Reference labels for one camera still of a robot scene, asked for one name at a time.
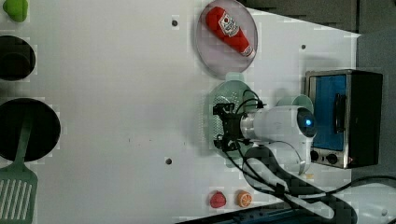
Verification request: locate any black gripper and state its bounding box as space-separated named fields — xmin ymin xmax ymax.
xmin=213 ymin=103 xmax=251 ymax=152

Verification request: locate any mint green strainer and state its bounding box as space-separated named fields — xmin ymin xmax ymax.
xmin=205 ymin=73 xmax=260 ymax=168

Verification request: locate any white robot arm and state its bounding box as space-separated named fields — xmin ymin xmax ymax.
xmin=212 ymin=103 xmax=395 ymax=224

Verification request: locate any toy orange slice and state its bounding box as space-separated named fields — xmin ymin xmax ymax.
xmin=236 ymin=190 xmax=252 ymax=208

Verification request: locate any small red toy strawberry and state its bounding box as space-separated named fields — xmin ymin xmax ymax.
xmin=209 ymin=191 xmax=227 ymax=208

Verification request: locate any mint green cup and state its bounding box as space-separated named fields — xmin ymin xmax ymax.
xmin=276 ymin=94 xmax=314 ymax=113

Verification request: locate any translucent pink round plate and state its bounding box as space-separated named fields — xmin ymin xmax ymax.
xmin=195 ymin=0 xmax=258 ymax=78

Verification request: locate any red ketchup bottle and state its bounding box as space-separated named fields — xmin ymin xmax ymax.
xmin=205 ymin=7 xmax=256 ymax=59

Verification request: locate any black toaster oven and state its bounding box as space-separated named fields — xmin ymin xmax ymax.
xmin=305 ymin=69 xmax=383 ymax=169

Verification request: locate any large black pot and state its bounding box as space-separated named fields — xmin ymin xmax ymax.
xmin=0 ymin=98 xmax=61 ymax=161

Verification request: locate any green slotted spatula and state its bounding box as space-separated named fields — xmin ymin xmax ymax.
xmin=0 ymin=112 xmax=38 ymax=224

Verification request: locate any small black pot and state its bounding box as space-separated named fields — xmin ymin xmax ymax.
xmin=0 ymin=35 xmax=35 ymax=81

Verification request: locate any green toy pepper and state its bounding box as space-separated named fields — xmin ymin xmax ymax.
xmin=3 ymin=0 xmax=29 ymax=22

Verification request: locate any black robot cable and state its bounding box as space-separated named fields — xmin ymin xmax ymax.
xmin=223 ymin=89 xmax=396 ymax=218

